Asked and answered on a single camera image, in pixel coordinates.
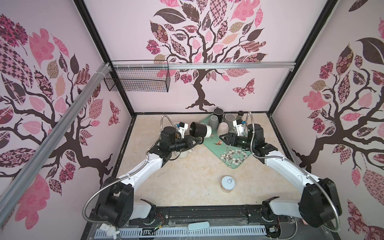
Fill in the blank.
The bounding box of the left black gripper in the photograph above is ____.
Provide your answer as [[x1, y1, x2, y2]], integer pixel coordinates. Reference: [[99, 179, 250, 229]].
[[169, 134, 201, 152]]

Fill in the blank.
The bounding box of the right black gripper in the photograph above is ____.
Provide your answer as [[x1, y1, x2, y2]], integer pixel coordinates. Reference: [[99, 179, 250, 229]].
[[219, 133, 254, 151]]

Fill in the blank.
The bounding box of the black white mug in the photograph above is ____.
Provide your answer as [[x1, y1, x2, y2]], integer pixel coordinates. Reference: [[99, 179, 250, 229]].
[[189, 122, 212, 138]]

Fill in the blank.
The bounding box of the pink mug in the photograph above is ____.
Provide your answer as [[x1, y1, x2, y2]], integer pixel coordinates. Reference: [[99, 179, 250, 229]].
[[217, 122, 229, 136]]

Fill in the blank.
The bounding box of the green floral tray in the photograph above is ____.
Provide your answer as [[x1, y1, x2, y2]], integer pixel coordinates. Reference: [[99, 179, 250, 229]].
[[203, 130, 251, 169]]

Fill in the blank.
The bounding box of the cream speckled mug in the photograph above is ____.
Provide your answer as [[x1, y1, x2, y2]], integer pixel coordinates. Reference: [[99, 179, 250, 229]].
[[178, 150, 190, 159]]

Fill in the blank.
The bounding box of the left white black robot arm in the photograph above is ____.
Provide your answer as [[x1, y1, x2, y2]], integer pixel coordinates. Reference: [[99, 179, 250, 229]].
[[95, 127, 204, 228]]

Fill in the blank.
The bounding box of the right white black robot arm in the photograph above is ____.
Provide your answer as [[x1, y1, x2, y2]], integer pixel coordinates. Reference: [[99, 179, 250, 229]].
[[220, 124, 342, 232]]

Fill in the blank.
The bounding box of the dark grey mug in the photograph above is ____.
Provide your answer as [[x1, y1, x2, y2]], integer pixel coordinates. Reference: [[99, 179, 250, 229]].
[[224, 114, 236, 128]]

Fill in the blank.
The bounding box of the spice jar black lid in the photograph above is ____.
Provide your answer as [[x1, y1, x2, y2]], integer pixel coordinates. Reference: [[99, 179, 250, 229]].
[[237, 111, 244, 119]]

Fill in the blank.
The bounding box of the light blue eraser block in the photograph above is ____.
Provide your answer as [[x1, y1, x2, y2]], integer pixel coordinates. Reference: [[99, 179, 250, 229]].
[[187, 222, 210, 232]]

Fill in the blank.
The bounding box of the white power plug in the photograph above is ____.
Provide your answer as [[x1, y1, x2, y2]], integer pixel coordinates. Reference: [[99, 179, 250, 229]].
[[100, 223, 121, 240]]

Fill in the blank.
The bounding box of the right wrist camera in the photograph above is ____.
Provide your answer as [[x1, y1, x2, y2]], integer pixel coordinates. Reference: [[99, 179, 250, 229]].
[[233, 119, 246, 137]]

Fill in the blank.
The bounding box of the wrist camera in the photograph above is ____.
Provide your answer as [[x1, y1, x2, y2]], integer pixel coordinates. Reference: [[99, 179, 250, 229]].
[[233, 119, 246, 137], [176, 122, 189, 139]]

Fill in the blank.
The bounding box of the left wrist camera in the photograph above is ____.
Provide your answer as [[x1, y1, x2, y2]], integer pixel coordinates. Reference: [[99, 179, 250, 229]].
[[176, 122, 189, 139]]

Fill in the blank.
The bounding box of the right metal cable conduit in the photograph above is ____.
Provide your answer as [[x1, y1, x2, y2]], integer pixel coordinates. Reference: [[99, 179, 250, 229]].
[[245, 111, 341, 233]]

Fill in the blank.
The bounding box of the metal cable conduit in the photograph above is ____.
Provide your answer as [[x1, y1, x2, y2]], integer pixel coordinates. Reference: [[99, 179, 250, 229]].
[[82, 114, 178, 224], [245, 111, 341, 233]]

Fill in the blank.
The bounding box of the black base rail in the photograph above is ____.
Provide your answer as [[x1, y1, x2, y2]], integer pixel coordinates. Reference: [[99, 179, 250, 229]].
[[82, 197, 342, 240]]

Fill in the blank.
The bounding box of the back aluminium rail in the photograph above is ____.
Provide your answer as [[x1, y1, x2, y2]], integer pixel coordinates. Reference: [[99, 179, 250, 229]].
[[112, 61, 296, 70]]

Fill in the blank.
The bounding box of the aluminium rail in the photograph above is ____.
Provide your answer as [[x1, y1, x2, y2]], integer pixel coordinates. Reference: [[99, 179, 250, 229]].
[[112, 61, 296, 70], [1, 63, 111, 224]]

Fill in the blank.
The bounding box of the black wire basket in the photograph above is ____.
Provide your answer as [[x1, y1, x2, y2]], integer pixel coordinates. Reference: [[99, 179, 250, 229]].
[[104, 60, 171, 93]]

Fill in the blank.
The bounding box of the white slotted cable duct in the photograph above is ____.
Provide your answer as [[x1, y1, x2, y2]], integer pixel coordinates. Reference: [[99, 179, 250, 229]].
[[115, 225, 267, 240]]

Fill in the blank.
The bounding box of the left metal cable conduit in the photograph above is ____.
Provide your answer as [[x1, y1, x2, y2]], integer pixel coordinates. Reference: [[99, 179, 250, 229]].
[[82, 114, 178, 224]]

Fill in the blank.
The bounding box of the left aluminium rail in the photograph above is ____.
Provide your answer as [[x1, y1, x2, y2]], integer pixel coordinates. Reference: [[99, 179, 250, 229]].
[[1, 63, 111, 224]]

